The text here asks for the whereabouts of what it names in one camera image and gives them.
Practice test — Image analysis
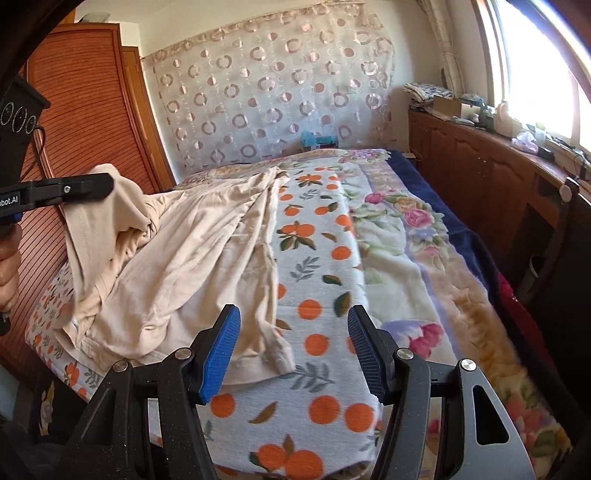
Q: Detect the dark cloth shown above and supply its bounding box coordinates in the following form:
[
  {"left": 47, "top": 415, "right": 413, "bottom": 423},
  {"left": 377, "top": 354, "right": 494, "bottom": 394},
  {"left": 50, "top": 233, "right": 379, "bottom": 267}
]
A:
[{"left": 0, "top": 369, "right": 93, "bottom": 480}]

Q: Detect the blue toy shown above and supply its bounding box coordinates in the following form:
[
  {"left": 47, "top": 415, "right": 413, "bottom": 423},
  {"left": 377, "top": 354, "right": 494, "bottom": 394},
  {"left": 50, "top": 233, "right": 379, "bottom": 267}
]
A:
[{"left": 300, "top": 131, "right": 338, "bottom": 151}]

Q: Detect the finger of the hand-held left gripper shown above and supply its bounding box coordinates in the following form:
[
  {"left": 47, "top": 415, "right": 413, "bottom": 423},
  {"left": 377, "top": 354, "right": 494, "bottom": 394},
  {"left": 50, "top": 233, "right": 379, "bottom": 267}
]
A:
[{"left": 28, "top": 172, "right": 115, "bottom": 206}]

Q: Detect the beige cotton garment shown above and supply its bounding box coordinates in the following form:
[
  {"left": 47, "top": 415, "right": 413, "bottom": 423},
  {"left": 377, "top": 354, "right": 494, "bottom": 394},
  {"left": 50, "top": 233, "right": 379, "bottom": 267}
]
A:
[{"left": 60, "top": 162, "right": 296, "bottom": 386}]

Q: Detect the wooden cabinet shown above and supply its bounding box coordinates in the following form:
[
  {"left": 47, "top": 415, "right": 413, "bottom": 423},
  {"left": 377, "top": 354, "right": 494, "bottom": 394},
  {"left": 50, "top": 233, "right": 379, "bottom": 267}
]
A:
[{"left": 407, "top": 106, "right": 591, "bottom": 315}]

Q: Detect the floral blanket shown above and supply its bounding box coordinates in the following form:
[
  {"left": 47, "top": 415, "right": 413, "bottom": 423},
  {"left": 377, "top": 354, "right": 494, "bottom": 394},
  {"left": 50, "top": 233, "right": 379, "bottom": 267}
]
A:
[{"left": 175, "top": 148, "right": 573, "bottom": 480}]

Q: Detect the red cloth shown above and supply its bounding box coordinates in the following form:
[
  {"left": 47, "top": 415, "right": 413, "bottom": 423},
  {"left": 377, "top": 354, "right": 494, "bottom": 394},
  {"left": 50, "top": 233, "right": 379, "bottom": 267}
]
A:
[{"left": 498, "top": 271, "right": 523, "bottom": 306}]

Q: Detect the circle pattern sheer curtain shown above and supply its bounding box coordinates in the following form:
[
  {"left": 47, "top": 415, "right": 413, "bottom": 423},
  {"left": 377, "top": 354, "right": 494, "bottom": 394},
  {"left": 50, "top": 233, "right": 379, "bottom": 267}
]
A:
[{"left": 141, "top": 11, "right": 398, "bottom": 171}]

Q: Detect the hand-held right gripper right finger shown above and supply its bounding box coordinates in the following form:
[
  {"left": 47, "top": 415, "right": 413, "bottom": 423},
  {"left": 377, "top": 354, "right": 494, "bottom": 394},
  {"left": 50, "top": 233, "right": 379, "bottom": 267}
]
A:
[{"left": 347, "top": 305, "right": 539, "bottom": 480}]

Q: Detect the orange fruit print blanket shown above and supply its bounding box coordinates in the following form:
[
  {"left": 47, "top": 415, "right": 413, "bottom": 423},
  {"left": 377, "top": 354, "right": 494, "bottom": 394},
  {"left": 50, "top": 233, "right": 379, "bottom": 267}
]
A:
[{"left": 25, "top": 168, "right": 384, "bottom": 478}]

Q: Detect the white plastic bottle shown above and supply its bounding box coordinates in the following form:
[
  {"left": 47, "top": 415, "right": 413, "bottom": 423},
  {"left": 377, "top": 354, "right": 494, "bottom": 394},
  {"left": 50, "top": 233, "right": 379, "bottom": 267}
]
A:
[{"left": 495, "top": 99, "right": 511, "bottom": 136}]

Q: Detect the white patterned window curtain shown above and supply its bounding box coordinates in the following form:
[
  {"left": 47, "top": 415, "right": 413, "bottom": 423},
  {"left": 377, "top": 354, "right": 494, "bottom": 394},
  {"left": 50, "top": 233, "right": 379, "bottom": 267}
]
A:
[{"left": 422, "top": 0, "right": 467, "bottom": 95}]

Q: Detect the person's left hand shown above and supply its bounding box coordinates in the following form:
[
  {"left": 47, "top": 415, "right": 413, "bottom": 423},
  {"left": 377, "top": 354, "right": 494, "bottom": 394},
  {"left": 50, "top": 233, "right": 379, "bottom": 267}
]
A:
[{"left": 0, "top": 226, "right": 23, "bottom": 315}]

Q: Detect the window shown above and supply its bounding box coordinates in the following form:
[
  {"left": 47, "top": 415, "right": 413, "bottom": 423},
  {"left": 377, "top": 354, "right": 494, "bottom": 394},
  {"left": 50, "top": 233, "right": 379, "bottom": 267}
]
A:
[{"left": 475, "top": 0, "right": 591, "bottom": 153}]

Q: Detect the cardboard box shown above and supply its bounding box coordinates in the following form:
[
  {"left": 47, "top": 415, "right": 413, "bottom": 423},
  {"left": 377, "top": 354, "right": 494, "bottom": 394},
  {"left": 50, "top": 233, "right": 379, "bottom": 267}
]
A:
[{"left": 431, "top": 96, "right": 462, "bottom": 118}]

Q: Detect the wooden wardrobe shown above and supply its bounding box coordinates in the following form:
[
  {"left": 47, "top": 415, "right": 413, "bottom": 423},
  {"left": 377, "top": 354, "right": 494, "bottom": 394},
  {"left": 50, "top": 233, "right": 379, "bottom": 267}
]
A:
[{"left": 0, "top": 23, "right": 176, "bottom": 370}]

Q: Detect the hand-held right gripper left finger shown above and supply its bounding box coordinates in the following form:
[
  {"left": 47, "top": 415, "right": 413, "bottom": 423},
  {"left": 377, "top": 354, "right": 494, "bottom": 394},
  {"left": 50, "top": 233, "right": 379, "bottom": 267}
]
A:
[{"left": 58, "top": 304, "right": 242, "bottom": 480}]

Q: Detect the black stand with knob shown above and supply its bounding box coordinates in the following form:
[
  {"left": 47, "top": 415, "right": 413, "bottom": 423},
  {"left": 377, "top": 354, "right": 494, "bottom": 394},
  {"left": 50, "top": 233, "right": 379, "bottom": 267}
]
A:
[{"left": 517, "top": 178, "right": 583, "bottom": 301}]

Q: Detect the navy blanket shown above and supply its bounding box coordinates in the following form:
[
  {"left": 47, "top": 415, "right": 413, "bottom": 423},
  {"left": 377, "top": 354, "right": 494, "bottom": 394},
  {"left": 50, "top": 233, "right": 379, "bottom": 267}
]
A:
[{"left": 385, "top": 148, "right": 504, "bottom": 282}]

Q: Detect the stack of folded cloths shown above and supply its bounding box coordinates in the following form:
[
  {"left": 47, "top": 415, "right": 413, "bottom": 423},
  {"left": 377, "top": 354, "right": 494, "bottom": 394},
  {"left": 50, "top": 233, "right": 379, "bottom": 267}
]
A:
[{"left": 404, "top": 82, "right": 455, "bottom": 103}]

